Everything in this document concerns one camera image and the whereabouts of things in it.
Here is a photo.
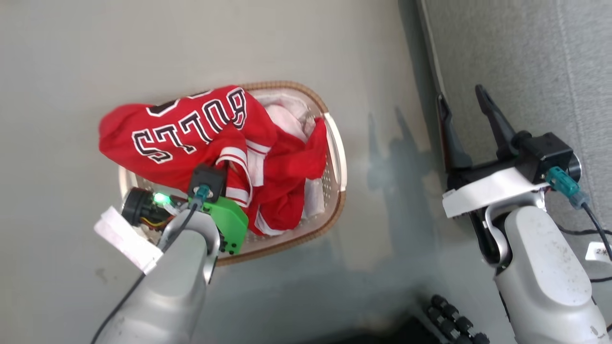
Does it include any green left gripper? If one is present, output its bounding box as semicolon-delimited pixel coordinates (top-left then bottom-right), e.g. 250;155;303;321
188;195;250;255

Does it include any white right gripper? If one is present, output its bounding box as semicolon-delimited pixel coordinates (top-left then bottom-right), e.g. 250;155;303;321
436;85;551;219

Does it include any red Bulls basketball jersey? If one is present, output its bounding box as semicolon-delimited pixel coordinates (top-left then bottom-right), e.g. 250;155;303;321
98;85;329;237

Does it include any woven beige laundry basket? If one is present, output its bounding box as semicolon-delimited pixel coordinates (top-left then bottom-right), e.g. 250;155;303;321
118;80;347;267

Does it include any black left gripper motor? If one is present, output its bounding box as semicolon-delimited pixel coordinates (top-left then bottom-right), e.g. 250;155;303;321
121;187;174;231

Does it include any white tape label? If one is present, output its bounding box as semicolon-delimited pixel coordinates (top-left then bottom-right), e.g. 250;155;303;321
94;206;164;275

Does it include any white cloth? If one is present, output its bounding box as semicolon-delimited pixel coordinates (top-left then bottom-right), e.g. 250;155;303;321
253;93;317;144

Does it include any small white paper tag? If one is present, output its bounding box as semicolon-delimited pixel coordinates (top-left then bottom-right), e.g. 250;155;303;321
585;241;612;263

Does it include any teal left cable connector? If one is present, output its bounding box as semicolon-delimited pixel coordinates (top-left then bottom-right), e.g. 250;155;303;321
193;184;211;209

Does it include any teal cable connector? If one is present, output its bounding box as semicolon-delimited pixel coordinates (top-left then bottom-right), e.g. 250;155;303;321
545;166;591;210
193;184;211;209

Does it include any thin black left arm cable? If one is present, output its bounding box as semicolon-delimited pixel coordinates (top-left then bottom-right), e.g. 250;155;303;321
91;202;199;344

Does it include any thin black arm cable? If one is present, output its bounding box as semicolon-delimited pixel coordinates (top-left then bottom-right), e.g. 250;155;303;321
91;202;199;344
581;203;612;264

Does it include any teal right cable connector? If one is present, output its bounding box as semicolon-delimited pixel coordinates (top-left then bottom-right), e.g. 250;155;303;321
545;166;591;210

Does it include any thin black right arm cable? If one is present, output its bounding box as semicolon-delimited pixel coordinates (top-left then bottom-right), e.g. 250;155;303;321
581;203;612;264

